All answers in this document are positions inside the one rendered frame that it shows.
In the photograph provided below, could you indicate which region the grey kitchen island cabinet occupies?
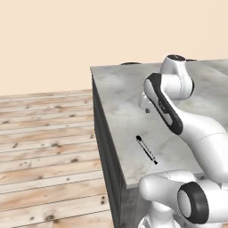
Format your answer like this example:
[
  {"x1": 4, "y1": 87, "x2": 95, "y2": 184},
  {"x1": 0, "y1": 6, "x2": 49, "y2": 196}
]
[{"x1": 91, "y1": 69, "x2": 153, "y2": 228}]

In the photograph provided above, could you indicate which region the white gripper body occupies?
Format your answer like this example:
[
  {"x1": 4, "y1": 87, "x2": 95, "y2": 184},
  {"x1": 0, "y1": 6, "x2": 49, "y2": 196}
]
[{"x1": 137, "y1": 92, "x2": 153, "y2": 116}]

